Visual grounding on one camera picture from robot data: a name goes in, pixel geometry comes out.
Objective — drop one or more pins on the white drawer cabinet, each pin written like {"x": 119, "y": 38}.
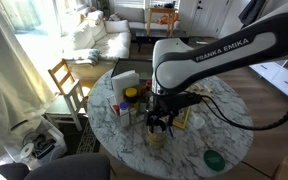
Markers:
{"x": 277, "y": 75}

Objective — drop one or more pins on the white sofa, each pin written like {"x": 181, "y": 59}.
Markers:
{"x": 97, "y": 40}

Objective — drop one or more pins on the white bottle blue cap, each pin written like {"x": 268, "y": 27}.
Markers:
{"x": 124, "y": 114}

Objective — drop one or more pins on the small white chair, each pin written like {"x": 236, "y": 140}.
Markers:
{"x": 67, "y": 105}

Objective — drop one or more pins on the silver disc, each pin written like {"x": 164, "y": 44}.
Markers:
{"x": 27, "y": 150}

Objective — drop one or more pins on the orange cloth item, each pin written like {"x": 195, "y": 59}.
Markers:
{"x": 165, "y": 19}

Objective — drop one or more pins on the clear plastic organizer tray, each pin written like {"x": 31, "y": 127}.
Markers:
{"x": 110, "y": 101}

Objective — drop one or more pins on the white plastic measuring cup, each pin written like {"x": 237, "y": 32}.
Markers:
{"x": 197, "y": 122}

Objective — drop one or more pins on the red cap sauce bottle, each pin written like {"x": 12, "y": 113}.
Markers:
{"x": 148, "y": 86}

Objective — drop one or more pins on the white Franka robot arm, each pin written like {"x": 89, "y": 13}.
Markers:
{"x": 224, "y": 56}

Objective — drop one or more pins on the white sheer curtain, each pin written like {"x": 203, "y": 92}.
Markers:
{"x": 10, "y": 83}

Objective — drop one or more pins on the tall wooden table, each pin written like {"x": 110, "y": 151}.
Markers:
{"x": 160, "y": 10}

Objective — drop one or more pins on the wooden slat chair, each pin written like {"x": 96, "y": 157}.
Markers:
{"x": 64, "y": 78}

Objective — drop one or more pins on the light wooden block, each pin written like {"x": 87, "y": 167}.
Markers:
{"x": 209, "y": 89}
{"x": 192, "y": 88}
{"x": 201, "y": 86}

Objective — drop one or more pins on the dark low table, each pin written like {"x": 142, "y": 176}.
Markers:
{"x": 150, "y": 35}

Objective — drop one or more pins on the grey upholstered chair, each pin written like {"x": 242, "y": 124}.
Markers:
{"x": 67, "y": 166}

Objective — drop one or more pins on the dark hanging jacket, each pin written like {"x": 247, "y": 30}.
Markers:
{"x": 252, "y": 13}

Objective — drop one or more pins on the patterned floor rug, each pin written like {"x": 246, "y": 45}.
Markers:
{"x": 88, "y": 140}

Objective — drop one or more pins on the white panel door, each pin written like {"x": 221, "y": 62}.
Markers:
{"x": 207, "y": 16}

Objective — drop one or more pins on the grey throw blanket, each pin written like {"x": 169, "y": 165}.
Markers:
{"x": 84, "y": 55}

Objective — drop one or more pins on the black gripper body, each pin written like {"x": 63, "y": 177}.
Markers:
{"x": 174, "y": 101}

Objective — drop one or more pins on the yellow lid jar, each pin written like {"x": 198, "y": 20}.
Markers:
{"x": 131, "y": 95}

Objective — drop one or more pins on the dark grey office chair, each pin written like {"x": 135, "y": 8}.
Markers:
{"x": 12, "y": 171}

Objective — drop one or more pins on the white napkin stack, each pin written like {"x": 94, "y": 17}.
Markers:
{"x": 125, "y": 83}

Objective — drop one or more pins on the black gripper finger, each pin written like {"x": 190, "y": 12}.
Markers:
{"x": 151, "y": 122}
{"x": 171, "y": 120}

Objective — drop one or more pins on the clear plastic storage bin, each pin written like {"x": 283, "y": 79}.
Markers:
{"x": 44, "y": 146}

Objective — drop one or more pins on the green round plastic lid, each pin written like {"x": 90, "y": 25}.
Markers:
{"x": 214, "y": 160}

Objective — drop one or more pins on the small red cap container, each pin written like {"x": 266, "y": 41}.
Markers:
{"x": 116, "y": 109}

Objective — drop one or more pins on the yellow dog picture book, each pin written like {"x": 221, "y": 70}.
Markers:
{"x": 183, "y": 117}

